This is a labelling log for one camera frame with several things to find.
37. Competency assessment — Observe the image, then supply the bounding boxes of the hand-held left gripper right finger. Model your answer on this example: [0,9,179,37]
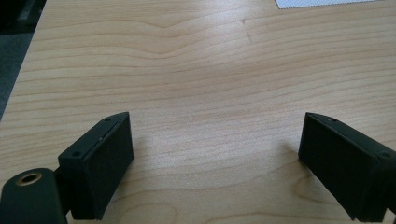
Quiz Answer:
[297,112,396,223]

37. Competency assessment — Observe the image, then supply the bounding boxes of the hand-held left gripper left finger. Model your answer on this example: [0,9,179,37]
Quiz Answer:
[57,111,135,221]

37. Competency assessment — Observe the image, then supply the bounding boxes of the white mesh mat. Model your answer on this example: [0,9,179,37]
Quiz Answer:
[274,0,379,10]

